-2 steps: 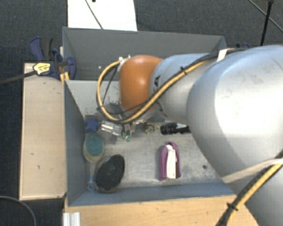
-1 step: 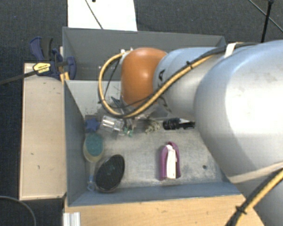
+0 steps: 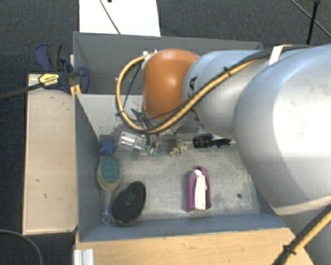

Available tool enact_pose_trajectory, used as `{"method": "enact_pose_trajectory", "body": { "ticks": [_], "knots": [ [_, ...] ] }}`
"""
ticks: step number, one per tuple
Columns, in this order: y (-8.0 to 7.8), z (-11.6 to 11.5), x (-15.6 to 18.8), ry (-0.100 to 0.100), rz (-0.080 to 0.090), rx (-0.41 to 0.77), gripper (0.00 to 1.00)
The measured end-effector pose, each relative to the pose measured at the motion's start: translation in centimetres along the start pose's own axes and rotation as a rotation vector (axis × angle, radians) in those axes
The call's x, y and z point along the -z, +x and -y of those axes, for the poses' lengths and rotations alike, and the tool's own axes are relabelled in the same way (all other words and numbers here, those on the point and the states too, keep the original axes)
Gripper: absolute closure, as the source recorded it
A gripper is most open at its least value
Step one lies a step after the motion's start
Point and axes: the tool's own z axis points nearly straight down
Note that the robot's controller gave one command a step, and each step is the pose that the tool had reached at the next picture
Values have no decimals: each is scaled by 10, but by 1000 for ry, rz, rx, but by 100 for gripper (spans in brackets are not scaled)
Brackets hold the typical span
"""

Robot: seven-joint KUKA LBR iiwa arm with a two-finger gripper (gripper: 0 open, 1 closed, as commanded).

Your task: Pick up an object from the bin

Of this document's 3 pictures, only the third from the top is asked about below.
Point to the black cylinder on white bracket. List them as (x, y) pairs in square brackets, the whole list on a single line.
[(202, 141)]

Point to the black oval brush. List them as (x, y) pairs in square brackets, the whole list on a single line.
[(129, 203)]

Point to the blue star-shaped toy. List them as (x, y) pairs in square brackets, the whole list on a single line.
[(107, 146)]

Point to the pale wood board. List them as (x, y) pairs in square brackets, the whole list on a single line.
[(51, 159)]

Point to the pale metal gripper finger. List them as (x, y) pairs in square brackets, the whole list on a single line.
[(131, 141), (139, 152)]

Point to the purple and white stapler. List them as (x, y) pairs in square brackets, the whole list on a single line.
[(198, 189)]

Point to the green and yellow sponge brush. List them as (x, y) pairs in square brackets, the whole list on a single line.
[(109, 171)]

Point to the grey metal bin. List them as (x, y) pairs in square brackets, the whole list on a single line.
[(165, 175)]

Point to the small olive green lump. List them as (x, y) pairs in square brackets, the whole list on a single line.
[(178, 148)]

